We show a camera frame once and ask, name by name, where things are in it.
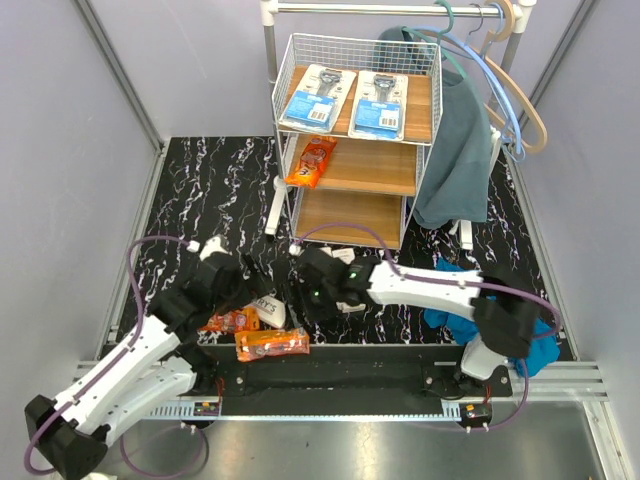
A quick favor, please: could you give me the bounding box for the green hanger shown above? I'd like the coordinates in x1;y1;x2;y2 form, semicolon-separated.
402;0;466;81

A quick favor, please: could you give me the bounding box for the metal clothes rack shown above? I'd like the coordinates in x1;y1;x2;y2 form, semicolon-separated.
261;1;547;249

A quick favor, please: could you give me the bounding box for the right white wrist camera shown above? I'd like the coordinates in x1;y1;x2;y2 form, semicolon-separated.
289;243;304;257

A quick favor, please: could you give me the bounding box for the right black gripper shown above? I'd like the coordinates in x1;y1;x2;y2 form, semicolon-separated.
281;276;340;333

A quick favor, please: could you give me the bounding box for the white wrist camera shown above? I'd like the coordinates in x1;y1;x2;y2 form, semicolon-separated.
186;235;229;261
289;243;304;257

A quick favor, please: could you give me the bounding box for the orange razor bag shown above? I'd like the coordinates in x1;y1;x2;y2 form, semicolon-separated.
199;306;260;334
285;135;337;189
234;328;311;362

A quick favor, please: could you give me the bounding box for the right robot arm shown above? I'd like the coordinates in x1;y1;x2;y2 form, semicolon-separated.
289;244;539;397

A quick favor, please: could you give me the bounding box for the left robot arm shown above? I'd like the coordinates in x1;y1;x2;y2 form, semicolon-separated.
24;252;274;479

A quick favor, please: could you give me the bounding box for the blue razor blister pack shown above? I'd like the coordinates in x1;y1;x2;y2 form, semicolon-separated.
347;70;409;142

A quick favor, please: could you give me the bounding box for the white wire shelf cart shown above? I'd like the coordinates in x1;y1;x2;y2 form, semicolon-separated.
271;33;443;249

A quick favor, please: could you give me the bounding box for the beige wooden hanger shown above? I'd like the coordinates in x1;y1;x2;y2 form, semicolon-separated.
414;0;551;153

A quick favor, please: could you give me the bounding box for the light blue hanger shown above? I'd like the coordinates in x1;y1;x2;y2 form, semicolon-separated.
402;1;526;160

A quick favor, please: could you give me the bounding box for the white H logo box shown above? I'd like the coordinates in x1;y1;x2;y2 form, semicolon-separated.
332;248;355;264

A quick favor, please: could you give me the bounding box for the orange razor bag front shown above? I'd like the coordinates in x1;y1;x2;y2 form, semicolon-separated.
234;328;311;362

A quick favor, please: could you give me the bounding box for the blue crumpled cloth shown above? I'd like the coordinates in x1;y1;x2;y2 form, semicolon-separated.
423;257;561;379

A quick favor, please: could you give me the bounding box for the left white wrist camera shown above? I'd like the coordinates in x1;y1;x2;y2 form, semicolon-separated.
186;235;229;261

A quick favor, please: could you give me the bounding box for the white towel on rack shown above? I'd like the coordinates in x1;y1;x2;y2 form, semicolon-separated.
489;126;502;174

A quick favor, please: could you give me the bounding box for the grey-green hanging shirt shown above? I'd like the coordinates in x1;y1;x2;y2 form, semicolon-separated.
376;26;490;229

